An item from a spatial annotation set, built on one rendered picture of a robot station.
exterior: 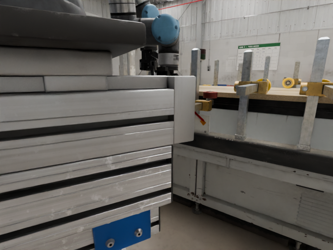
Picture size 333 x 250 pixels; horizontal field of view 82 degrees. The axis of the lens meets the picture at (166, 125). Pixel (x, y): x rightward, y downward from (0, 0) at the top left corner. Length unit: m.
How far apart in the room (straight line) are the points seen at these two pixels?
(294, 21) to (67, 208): 8.26
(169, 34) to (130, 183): 0.44
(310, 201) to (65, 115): 1.27
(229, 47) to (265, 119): 7.46
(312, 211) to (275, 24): 7.43
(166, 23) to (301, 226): 1.26
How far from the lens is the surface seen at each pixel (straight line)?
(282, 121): 1.16
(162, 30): 0.59
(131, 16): 0.64
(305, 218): 1.39
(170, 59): 0.70
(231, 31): 8.63
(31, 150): 0.23
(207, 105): 0.99
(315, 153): 0.96
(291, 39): 8.20
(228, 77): 8.45
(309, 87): 0.91
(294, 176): 1.04
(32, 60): 0.22
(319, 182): 1.05
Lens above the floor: 0.99
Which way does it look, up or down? 14 degrees down
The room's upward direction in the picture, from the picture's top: straight up
